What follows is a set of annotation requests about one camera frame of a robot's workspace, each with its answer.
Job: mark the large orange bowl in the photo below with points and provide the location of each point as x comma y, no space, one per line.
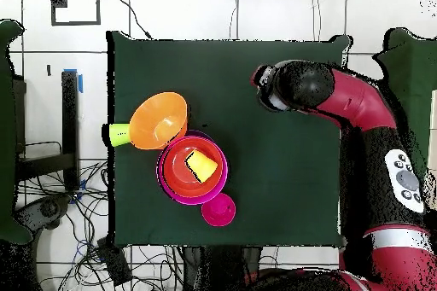
153,117

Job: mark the dark green tablecloth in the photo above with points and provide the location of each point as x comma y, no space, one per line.
273,168

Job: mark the yellow cup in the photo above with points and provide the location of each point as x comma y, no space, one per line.
203,166

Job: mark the black chair base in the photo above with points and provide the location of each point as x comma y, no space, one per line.
47,209

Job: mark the red-orange bowl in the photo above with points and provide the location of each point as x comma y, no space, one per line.
174,175

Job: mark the large pink bowl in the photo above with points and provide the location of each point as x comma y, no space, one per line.
191,200

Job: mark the black floor box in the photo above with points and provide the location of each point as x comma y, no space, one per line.
114,263

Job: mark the green cloth side table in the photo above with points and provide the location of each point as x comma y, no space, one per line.
6,134
413,76

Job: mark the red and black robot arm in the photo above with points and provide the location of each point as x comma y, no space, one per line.
362,100

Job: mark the small red-pink bowl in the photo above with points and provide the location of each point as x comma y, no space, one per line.
218,214

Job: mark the blue tape strip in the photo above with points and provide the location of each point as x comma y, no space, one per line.
80,84

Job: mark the black metal frame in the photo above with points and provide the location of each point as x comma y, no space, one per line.
70,117

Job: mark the lime green cup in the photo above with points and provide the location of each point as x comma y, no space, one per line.
119,134

